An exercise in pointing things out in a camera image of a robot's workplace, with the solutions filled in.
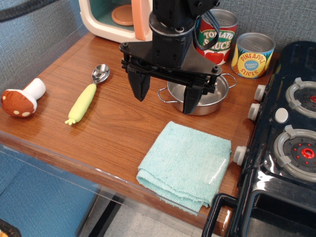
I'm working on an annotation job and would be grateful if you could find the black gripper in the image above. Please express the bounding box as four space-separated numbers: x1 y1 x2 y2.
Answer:
119 13 222 115

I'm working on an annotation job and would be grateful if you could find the spoon with yellow-green handle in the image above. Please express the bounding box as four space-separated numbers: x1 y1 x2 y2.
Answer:
64 64 110 125

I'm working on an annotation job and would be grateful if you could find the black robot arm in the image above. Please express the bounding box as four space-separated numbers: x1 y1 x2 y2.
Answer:
119 0 222 115

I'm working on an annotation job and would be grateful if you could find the light blue folded cloth napkin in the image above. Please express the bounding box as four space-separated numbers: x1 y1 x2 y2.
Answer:
136 121 232 215

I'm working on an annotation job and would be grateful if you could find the small stainless steel pot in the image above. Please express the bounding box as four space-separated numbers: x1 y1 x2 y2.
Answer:
158 73 237 116

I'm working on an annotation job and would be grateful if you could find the toy microwave teal and cream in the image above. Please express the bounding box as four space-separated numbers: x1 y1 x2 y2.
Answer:
79 0 153 43

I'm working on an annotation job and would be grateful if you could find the tomato sauce can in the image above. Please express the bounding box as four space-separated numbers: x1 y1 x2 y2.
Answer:
196 9 238 65

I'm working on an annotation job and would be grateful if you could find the pineapple slices can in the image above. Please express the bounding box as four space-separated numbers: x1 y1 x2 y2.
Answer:
231 32 276 79

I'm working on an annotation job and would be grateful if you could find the plush brown mushroom toy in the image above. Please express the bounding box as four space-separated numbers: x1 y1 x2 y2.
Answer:
0 78 46 118

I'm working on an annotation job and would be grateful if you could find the black toy stove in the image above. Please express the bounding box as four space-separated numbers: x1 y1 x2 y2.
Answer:
202 41 316 237

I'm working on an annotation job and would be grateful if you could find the black braided cable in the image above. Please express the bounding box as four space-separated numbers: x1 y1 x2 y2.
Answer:
0 0 55 23

